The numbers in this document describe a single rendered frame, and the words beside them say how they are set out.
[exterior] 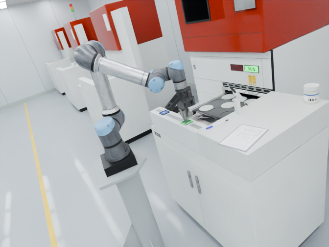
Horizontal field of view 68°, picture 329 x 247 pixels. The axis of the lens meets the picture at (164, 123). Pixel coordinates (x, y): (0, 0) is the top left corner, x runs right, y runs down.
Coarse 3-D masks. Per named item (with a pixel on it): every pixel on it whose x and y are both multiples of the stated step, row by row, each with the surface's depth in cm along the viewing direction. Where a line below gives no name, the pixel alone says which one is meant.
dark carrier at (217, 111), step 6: (246, 96) 173; (210, 102) 179; (216, 102) 176; (222, 102) 174; (240, 102) 166; (198, 108) 174; (216, 108) 167; (222, 108) 165; (228, 108) 162; (234, 108) 160; (210, 114) 161; (216, 114) 159; (222, 114) 157; (228, 114) 155
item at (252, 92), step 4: (224, 88) 190; (228, 88) 187; (236, 88) 180; (224, 92) 192; (240, 92) 177; (244, 92) 174; (248, 92) 170; (252, 92) 168; (256, 92) 165; (260, 92) 163; (260, 96) 163
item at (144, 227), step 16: (96, 160) 159; (144, 160) 146; (112, 176) 138; (128, 176) 135; (128, 192) 149; (144, 192) 158; (128, 208) 156; (144, 208) 158; (144, 224) 161; (128, 240) 171; (144, 240) 167; (160, 240) 174
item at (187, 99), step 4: (188, 88) 137; (176, 92) 136; (180, 92) 134; (184, 92) 138; (188, 92) 138; (184, 96) 137; (188, 96) 138; (192, 96) 138; (180, 100) 136; (184, 100) 137; (188, 100) 137; (192, 100) 140; (180, 104) 139; (188, 104) 139; (192, 104) 139; (180, 108) 142
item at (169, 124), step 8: (152, 112) 173; (152, 120) 178; (160, 120) 165; (168, 120) 154; (176, 120) 151; (192, 120) 146; (160, 128) 172; (168, 128) 159; (176, 128) 149; (184, 128) 140; (192, 128) 136; (200, 128) 134; (176, 136) 154; (184, 136) 145; (192, 136) 136; (184, 144) 149; (192, 144) 140
